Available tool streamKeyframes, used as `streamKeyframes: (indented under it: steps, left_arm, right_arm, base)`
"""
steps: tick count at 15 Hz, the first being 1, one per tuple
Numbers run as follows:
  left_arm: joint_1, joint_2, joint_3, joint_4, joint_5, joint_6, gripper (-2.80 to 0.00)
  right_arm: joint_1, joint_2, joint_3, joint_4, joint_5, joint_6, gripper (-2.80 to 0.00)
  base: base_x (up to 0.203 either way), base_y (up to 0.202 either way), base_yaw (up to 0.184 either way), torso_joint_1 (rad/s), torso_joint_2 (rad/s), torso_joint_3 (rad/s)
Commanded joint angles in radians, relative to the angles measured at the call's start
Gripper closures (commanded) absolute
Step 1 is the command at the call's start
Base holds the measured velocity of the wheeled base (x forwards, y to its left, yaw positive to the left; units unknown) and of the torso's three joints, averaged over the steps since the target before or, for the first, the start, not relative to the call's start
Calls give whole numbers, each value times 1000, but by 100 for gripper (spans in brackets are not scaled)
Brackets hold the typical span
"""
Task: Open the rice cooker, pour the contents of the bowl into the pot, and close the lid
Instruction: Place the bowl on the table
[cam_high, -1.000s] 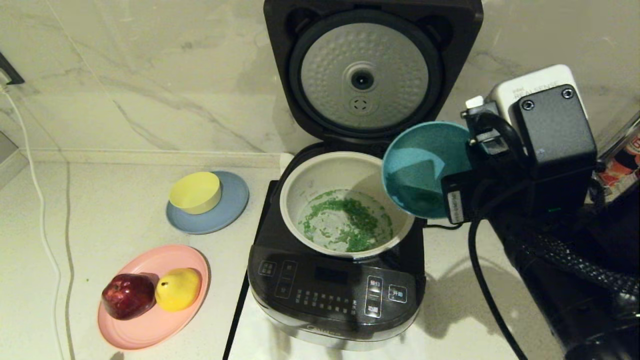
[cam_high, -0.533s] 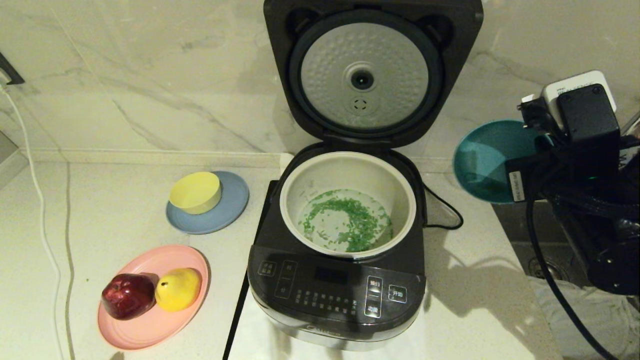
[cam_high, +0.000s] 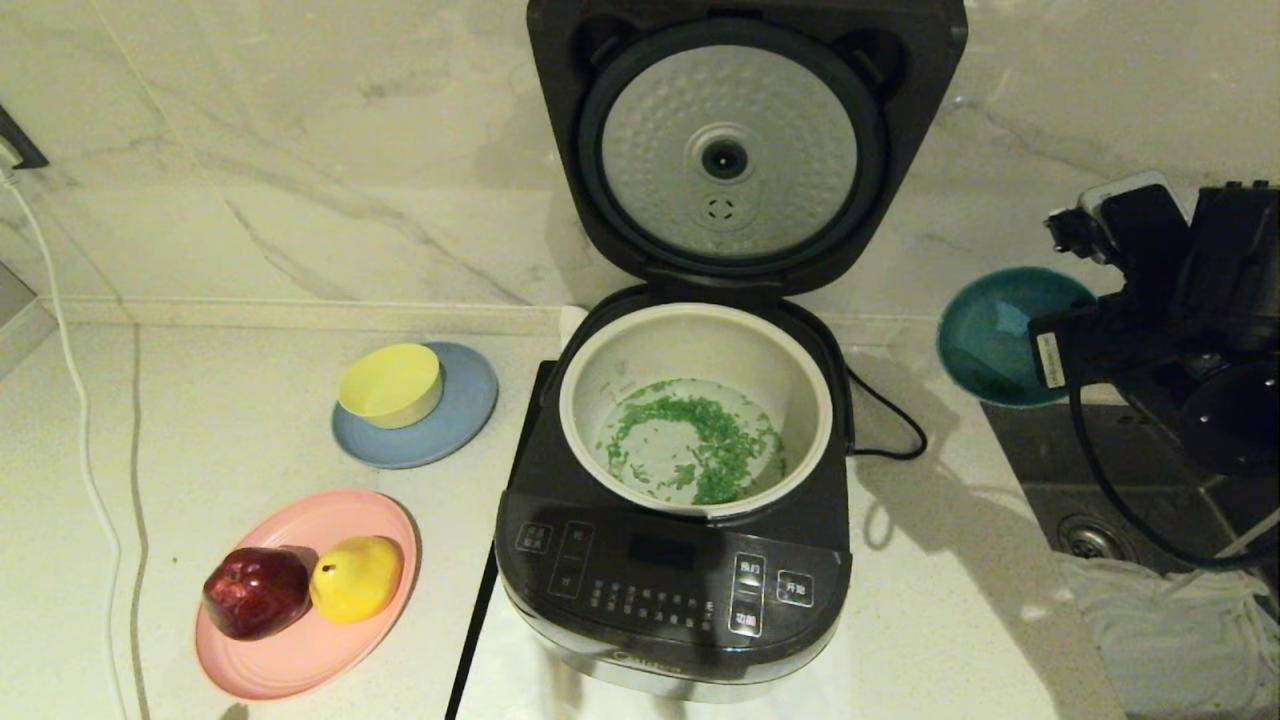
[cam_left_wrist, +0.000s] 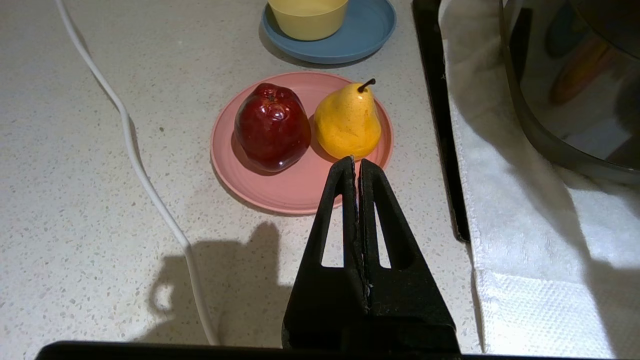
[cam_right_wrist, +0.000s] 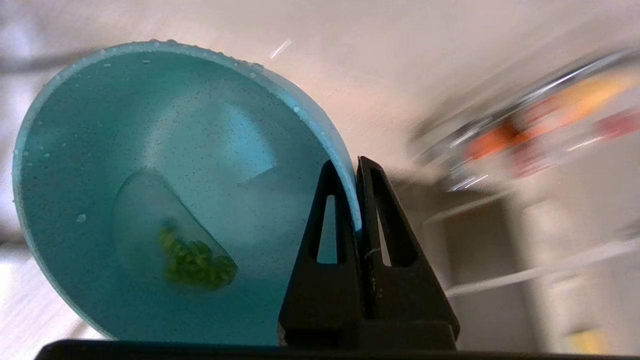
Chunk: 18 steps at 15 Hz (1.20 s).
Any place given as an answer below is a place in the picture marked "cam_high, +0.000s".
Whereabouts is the teal plastic bowl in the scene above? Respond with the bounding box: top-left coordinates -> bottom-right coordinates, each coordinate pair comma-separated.
937,266 -> 1098,409

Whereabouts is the blue plate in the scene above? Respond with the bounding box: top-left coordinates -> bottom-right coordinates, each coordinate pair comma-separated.
332,342 -> 500,471

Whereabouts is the white cloth with green specks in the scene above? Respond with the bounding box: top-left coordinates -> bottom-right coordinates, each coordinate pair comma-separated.
1058,555 -> 1280,717

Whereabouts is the black rice cooker lid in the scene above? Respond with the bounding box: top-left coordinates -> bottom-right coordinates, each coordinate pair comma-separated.
526,0 -> 969,299

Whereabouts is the pink plate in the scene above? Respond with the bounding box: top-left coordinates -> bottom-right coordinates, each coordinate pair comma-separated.
195,488 -> 422,700

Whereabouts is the yellow bowl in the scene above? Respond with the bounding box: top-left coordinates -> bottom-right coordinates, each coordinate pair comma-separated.
337,343 -> 445,430

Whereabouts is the stainless steel sink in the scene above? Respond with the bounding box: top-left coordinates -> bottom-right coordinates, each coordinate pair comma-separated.
985,385 -> 1280,720

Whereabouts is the yellow pear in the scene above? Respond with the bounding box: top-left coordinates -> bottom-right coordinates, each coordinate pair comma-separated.
309,535 -> 405,624

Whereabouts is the red apple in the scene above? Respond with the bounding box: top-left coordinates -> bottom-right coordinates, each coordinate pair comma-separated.
202,545 -> 316,641

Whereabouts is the black rice cooker body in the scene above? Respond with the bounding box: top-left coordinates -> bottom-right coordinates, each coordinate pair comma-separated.
497,285 -> 854,700

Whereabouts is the white cable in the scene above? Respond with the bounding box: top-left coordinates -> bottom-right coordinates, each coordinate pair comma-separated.
0,165 -> 138,720

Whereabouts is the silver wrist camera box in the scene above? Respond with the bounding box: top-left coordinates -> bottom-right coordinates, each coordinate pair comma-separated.
1046,171 -> 1193,296

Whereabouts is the round sink drain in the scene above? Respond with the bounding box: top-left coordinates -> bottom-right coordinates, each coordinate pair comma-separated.
1055,513 -> 1137,562

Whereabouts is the black power cord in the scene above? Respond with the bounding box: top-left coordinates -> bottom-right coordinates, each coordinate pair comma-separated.
845,365 -> 928,461

